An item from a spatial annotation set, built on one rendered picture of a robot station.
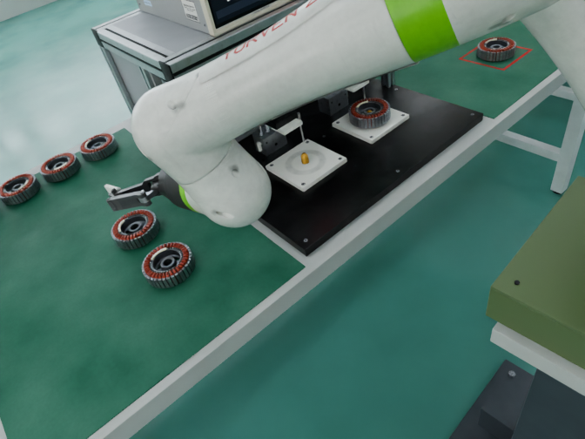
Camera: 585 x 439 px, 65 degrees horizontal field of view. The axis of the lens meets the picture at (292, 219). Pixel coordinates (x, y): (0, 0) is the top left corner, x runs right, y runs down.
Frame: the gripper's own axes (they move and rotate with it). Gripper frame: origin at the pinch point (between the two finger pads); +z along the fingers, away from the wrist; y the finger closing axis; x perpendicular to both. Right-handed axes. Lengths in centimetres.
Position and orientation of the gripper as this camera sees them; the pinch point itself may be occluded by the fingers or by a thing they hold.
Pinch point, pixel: (139, 172)
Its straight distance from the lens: 99.4
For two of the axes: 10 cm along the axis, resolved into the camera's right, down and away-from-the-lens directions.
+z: -6.5, -1.5, 7.4
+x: 3.7, 7.9, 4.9
